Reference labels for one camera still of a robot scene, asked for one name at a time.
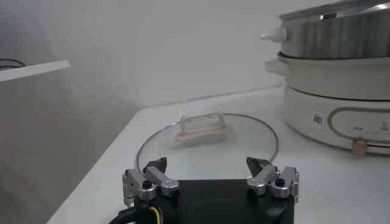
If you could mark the glass pot lid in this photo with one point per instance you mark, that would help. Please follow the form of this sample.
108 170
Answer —
213 152

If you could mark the black silver left gripper left finger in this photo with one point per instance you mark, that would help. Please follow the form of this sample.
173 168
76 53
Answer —
158 179

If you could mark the black silver left gripper right finger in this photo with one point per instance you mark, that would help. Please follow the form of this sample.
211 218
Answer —
268 178

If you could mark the cream electric cooking pot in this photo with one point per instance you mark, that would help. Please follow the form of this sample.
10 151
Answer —
335 91

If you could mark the stainless steel steamer basket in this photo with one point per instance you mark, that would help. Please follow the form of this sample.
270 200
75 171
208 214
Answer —
335 33

